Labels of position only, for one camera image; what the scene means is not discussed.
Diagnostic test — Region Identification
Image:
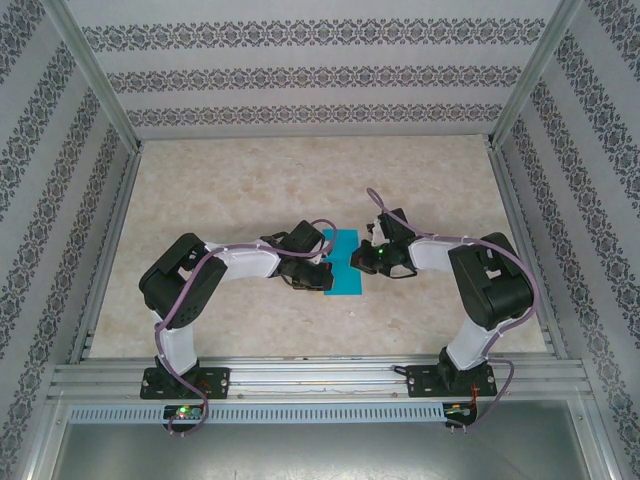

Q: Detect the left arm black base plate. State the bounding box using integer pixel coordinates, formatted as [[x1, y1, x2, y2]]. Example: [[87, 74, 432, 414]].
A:
[[139, 367, 232, 401]]

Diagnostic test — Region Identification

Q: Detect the blue paper sheet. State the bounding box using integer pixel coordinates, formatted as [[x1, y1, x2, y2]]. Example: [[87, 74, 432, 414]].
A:
[[322, 228, 364, 297]]

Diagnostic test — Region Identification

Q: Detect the small LED circuit board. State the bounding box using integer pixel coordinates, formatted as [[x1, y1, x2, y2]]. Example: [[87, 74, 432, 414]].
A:
[[444, 403, 479, 421], [162, 403, 206, 421]]

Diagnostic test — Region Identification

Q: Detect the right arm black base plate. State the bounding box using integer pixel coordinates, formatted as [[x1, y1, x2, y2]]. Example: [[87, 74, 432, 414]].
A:
[[404, 363, 499, 400]]

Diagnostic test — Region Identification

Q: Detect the grey slotted cable duct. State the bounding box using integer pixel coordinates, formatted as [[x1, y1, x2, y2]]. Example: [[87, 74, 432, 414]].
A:
[[67, 403, 479, 425]]

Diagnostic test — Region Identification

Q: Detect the aluminium table side rail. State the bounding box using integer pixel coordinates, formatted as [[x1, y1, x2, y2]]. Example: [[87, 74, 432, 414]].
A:
[[487, 142, 569, 359], [69, 142, 145, 364]]

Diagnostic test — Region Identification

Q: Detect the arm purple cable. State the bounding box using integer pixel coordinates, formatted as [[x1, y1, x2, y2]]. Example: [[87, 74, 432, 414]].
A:
[[366, 187, 537, 435], [154, 218, 340, 437]]

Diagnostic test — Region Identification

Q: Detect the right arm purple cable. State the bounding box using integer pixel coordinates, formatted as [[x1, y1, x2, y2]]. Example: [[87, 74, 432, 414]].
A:
[[366, 187, 537, 435]]

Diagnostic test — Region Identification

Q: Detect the long aluminium mounting rail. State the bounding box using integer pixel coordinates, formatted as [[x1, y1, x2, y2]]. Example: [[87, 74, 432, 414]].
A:
[[47, 353, 594, 401]]

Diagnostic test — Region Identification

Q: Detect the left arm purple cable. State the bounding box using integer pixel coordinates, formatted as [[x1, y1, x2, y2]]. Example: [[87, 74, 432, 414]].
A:
[[154, 218, 340, 437]]

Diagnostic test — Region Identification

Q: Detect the aluminium frame post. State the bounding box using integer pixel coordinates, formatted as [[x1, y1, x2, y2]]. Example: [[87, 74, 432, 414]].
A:
[[38, 0, 146, 154], [487, 0, 586, 150]]

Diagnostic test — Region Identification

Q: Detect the grey sheet metal panel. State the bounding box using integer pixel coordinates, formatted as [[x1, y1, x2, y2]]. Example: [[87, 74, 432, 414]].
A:
[[49, 422, 609, 480]]

